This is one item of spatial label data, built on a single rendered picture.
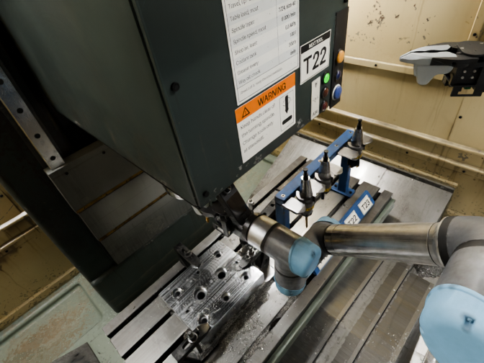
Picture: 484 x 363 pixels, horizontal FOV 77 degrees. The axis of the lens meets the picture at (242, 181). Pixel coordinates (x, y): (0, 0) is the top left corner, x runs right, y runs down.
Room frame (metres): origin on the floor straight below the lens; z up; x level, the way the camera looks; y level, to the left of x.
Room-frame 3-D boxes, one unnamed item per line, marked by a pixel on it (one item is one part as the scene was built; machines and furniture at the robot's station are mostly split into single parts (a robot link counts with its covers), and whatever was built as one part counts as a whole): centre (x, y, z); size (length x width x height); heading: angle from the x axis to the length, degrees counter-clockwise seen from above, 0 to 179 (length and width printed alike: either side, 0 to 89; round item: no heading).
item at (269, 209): (0.83, -0.05, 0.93); 0.26 x 0.05 x 0.06; 135
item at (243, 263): (0.64, 0.01, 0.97); 0.13 x 0.03 x 0.15; 130
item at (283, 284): (0.39, -0.09, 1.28); 0.11 x 0.08 x 0.11; 130
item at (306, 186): (0.68, -0.20, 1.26); 0.04 x 0.04 x 0.07
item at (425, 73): (0.54, -0.39, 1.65); 0.09 x 0.03 x 0.06; 70
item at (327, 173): (0.75, -0.28, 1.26); 0.04 x 0.04 x 0.07
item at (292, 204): (0.65, -0.15, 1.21); 0.07 x 0.05 x 0.01; 40
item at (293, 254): (0.38, -0.08, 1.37); 0.11 x 0.08 x 0.09; 43
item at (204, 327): (0.38, 0.23, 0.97); 0.13 x 0.03 x 0.15; 130
